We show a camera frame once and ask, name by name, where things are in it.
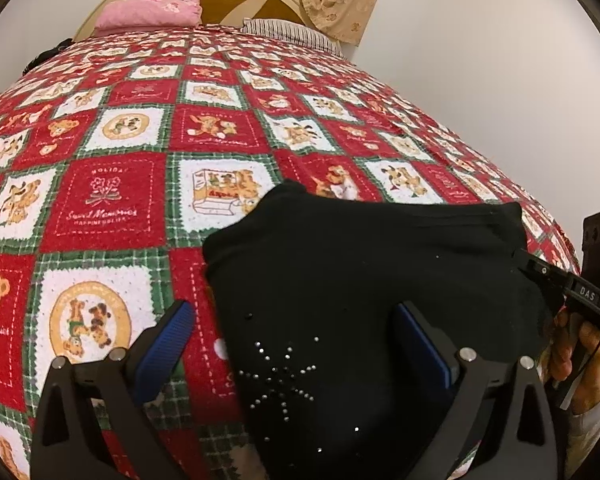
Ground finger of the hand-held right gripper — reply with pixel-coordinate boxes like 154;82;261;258
511;247;577;293

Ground pink pillow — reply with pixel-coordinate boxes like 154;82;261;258
93;0;202;37

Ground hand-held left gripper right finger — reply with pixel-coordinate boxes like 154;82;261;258
392;301;567;480

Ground person's right forearm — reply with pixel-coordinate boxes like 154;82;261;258
562;377;600;480

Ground person's right hand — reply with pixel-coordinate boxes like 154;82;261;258
546;307;600;391

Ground red printed bear blanket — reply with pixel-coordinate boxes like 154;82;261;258
0;24;582;480

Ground black pants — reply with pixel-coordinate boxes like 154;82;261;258
202;180;567;480

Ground black cord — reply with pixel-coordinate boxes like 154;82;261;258
21;37;74;75

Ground beige lace curtain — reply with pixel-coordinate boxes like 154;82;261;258
271;0;397;44

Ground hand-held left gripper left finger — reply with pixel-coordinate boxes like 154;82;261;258
29;299;197;480

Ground striped pillow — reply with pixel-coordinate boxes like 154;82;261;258
239;17;344;57

